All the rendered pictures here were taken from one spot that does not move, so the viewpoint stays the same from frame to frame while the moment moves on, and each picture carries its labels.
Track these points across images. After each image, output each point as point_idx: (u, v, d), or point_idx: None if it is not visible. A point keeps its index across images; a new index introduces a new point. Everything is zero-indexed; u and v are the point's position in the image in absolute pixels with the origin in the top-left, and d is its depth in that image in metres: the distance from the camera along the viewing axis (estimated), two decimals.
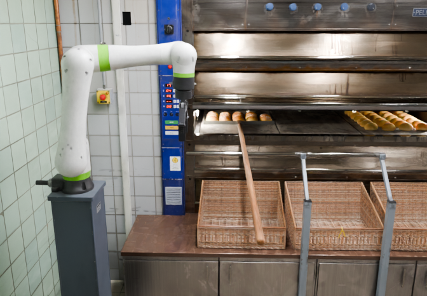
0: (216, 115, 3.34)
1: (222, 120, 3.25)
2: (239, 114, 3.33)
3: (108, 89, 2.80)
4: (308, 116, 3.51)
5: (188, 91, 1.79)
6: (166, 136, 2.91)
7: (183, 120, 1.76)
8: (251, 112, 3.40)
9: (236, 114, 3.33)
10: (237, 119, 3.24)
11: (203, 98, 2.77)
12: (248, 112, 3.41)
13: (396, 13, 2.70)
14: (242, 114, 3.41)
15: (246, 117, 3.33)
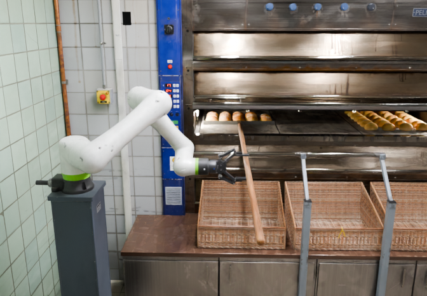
0: (216, 115, 3.34)
1: (222, 120, 3.25)
2: (239, 114, 3.33)
3: (108, 89, 2.80)
4: (308, 116, 3.51)
5: (210, 173, 2.26)
6: None
7: (230, 183, 2.29)
8: (251, 112, 3.40)
9: (236, 114, 3.33)
10: (237, 119, 3.24)
11: (203, 98, 2.77)
12: (248, 112, 3.41)
13: (396, 13, 2.70)
14: (242, 114, 3.41)
15: (246, 117, 3.34)
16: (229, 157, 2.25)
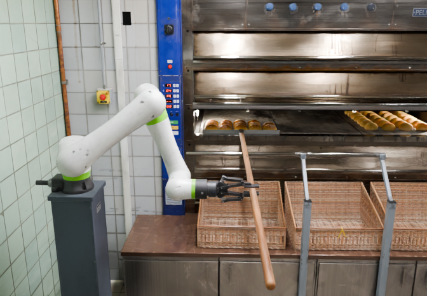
0: (216, 123, 3.08)
1: (223, 129, 2.98)
2: (241, 122, 3.06)
3: (108, 89, 2.80)
4: (308, 116, 3.51)
5: (208, 197, 1.94)
6: None
7: (237, 200, 1.96)
8: (255, 120, 3.14)
9: (238, 122, 3.07)
10: (239, 128, 2.98)
11: (203, 98, 2.77)
12: (251, 120, 3.15)
13: (396, 13, 2.70)
14: (244, 122, 3.14)
15: (248, 125, 3.07)
16: (234, 185, 1.93)
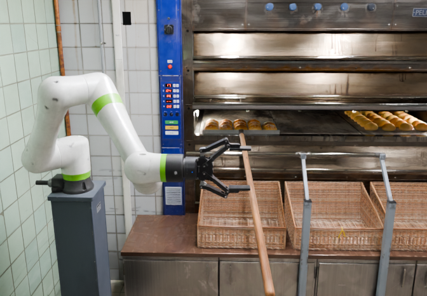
0: (216, 123, 3.07)
1: (223, 129, 2.98)
2: (241, 122, 3.06)
3: None
4: (308, 116, 3.51)
5: (185, 179, 1.35)
6: (166, 136, 2.91)
7: (220, 195, 1.38)
8: (255, 119, 3.13)
9: (238, 122, 3.06)
10: (239, 128, 2.98)
11: (203, 98, 2.77)
12: (251, 119, 3.14)
13: (396, 13, 2.70)
14: (244, 122, 3.14)
15: (248, 125, 3.07)
16: (217, 153, 1.34)
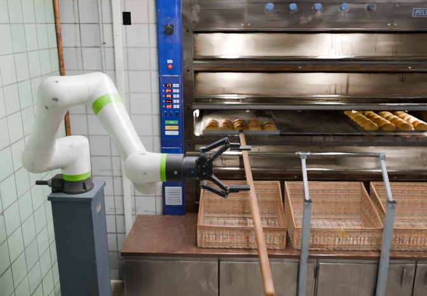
0: (216, 123, 3.07)
1: (223, 129, 2.98)
2: (241, 122, 3.06)
3: None
4: (308, 116, 3.51)
5: (185, 178, 1.35)
6: (166, 136, 2.91)
7: (220, 195, 1.38)
8: (255, 119, 3.13)
9: (238, 122, 3.06)
10: (239, 128, 2.98)
11: (203, 98, 2.77)
12: (251, 119, 3.14)
13: (396, 13, 2.70)
14: (244, 122, 3.14)
15: (248, 125, 3.07)
16: (217, 153, 1.34)
